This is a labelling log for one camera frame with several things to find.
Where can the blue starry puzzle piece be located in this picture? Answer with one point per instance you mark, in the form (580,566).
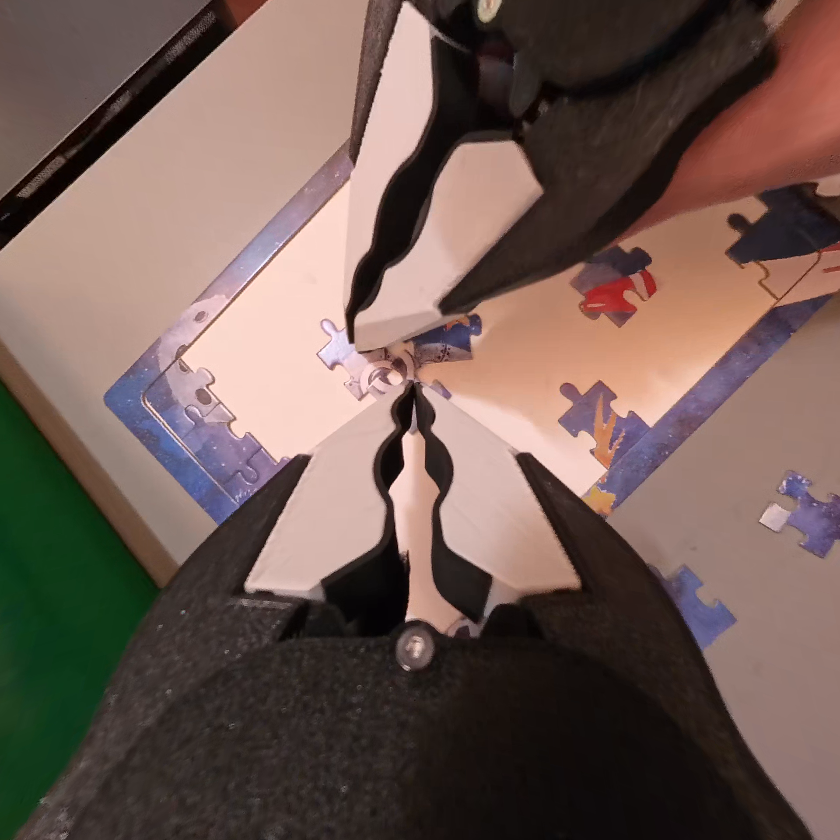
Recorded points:
(695,607)

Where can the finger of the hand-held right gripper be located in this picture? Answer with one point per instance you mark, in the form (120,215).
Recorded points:
(459,229)
(390,131)

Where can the grey satellite puzzle piece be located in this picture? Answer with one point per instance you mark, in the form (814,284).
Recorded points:
(338,351)

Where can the adjacent grey table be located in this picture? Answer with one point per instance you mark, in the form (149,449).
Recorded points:
(65,52)

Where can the grey porthole half puzzle piece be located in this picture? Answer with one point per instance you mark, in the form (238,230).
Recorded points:
(403,364)

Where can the blue puzzle piece white corner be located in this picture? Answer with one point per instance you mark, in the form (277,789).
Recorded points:
(810,518)

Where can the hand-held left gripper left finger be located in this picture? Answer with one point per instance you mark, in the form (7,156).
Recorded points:
(315,518)

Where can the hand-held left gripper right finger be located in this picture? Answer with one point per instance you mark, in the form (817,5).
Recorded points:
(505,518)

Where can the person's right hand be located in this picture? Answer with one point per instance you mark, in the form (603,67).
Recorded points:
(787,131)

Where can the green plastic bin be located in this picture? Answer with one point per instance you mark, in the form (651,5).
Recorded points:
(52,590)

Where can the blue space puzzle frame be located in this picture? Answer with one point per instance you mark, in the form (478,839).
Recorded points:
(275,315)

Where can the red rocket puzzle piece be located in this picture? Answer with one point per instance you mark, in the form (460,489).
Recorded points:
(613,295)

